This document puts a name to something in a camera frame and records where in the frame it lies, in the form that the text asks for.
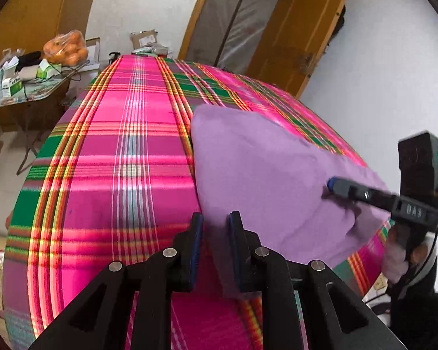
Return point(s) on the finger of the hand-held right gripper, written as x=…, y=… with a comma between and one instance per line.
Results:
x=361, y=191

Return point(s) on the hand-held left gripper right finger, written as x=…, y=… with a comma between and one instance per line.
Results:
x=237, y=251

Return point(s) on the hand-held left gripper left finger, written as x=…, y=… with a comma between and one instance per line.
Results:
x=196, y=251

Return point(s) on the purple hoodie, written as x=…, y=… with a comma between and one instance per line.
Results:
x=262, y=175

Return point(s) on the person's right forearm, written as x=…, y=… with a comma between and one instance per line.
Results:
x=423, y=317

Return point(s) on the person's right hand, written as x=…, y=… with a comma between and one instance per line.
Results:
x=394, y=259

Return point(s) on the pink green plaid bed sheet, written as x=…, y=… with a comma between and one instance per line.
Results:
x=113, y=160

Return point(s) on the dark hanging garment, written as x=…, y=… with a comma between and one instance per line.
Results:
x=337, y=25

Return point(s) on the wooden door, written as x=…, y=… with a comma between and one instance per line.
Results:
x=303, y=22

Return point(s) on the clear plastic door curtain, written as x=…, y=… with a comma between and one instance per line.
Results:
x=241, y=18

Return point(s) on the brown cardboard box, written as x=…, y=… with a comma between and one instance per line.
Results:
x=145, y=39

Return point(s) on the folding table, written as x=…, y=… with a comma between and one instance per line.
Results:
x=40, y=93

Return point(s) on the white open carton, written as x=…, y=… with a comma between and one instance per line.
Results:
x=93, y=50

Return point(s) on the green tissue box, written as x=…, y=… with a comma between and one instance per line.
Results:
x=49, y=69

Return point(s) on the bag of oranges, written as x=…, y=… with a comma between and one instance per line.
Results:
x=65, y=49

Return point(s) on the small green white box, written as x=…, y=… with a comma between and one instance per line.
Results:
x=12, y=86

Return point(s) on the black garment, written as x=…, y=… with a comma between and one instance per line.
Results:
x=28, y=61

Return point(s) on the wooden wardrobe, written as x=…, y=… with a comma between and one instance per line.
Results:
x=40, y=14

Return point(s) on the wooden door frame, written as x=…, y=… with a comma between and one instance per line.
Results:
x=195, y=18

